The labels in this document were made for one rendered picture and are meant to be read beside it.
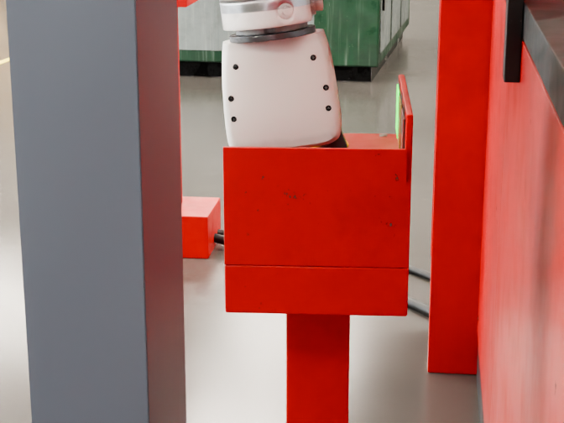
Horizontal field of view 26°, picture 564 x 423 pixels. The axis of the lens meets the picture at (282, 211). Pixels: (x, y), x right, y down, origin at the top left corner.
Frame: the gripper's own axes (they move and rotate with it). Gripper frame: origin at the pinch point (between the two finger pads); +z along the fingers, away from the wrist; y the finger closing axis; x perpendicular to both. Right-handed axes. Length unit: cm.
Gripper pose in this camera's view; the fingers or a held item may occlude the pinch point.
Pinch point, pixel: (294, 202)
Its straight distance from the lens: 109.6
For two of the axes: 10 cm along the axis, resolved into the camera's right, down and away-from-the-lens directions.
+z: 1.2, 9.6, 2.3
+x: -0.5, 2.4, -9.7
